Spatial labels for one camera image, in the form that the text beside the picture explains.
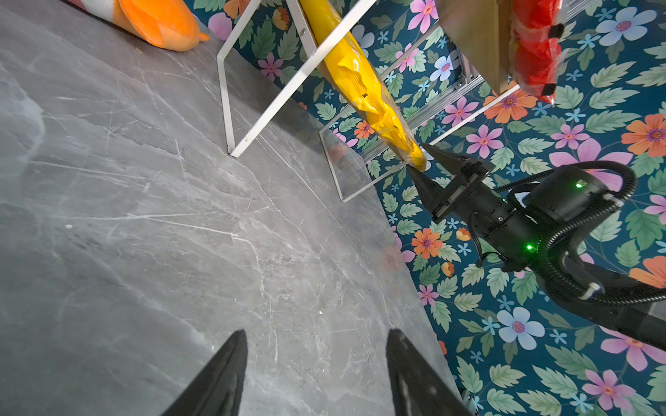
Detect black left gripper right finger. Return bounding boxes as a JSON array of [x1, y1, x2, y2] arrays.
[[386, 329, 471, 416]]

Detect red spaghetti bag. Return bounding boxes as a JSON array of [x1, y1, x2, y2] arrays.
[[510, 0, 567, 104]]

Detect orange plush whale toy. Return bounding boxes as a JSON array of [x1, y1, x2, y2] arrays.
[[69, 0, 210, 52]]

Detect yellow Pastatime bag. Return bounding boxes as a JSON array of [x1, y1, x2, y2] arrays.
[[319, 33, 428, 172]]

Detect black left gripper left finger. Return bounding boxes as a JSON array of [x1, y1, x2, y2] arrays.
[[163, 329, 248, 416]]

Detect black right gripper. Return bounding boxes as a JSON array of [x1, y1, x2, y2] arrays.
[[406, 144, 539, 270]]

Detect white wooden two-tier shelf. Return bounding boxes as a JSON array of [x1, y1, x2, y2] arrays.
[[215, 0, 521, 204]]

